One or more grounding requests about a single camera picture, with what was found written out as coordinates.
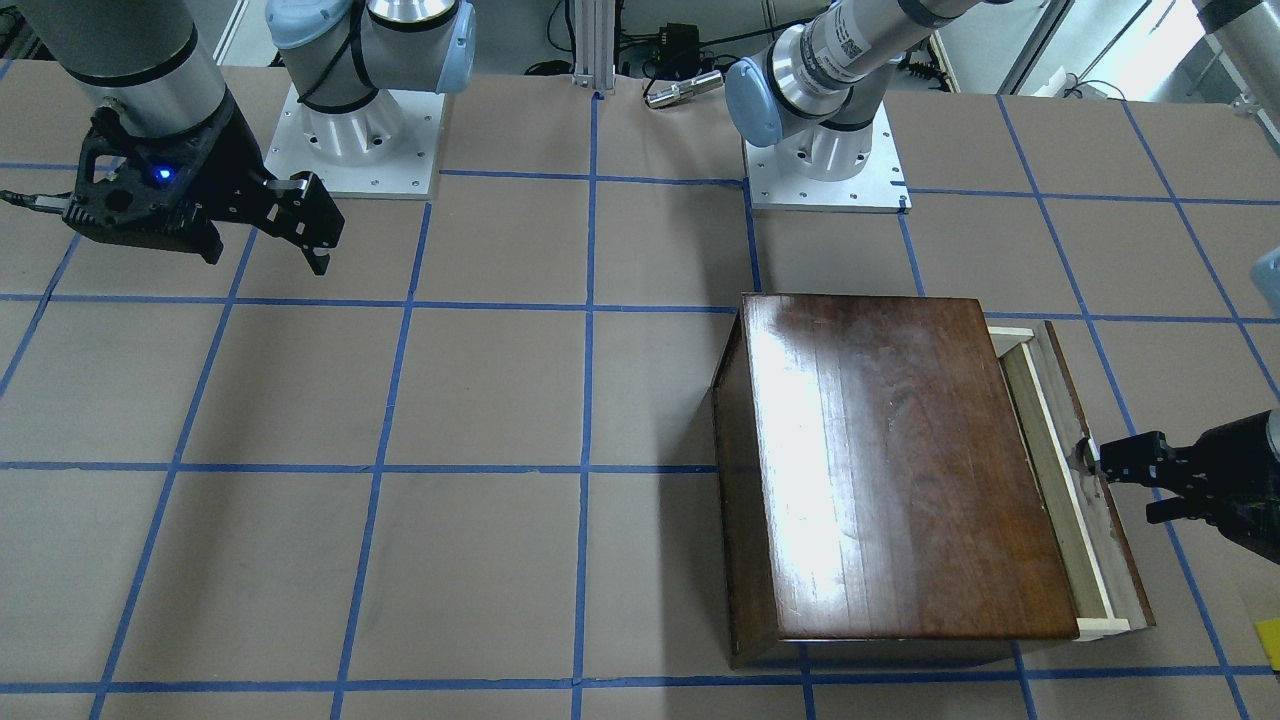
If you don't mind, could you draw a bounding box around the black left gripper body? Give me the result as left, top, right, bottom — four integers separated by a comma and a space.
1162, 410, 1279, 564

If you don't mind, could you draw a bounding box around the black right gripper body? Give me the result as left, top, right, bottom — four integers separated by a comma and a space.
61, 95, 280, 264

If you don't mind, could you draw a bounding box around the wooden drawer with white handle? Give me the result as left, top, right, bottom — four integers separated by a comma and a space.
988, 322, 1157, 642

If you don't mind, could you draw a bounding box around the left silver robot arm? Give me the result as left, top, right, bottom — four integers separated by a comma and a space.
726, 1, 1279, 561

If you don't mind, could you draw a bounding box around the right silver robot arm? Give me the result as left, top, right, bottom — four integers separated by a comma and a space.
3, 1, 477, 275

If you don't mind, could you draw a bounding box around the yellow block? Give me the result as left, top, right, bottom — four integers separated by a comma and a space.
1254, 618, 1280, 675

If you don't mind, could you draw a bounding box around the dark wooden drawer cabinet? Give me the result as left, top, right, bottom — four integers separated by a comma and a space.
710, 293, 1080, 669

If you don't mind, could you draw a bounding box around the silver metal cylinder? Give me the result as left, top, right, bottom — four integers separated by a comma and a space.
643, 69, 724, 110

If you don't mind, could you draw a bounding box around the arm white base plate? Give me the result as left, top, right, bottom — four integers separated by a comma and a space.
265, 86, 451, 201
742, 104, 913, 214

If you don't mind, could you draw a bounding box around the aluminium frame post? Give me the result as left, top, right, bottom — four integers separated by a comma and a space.
564, 0, 618, 97

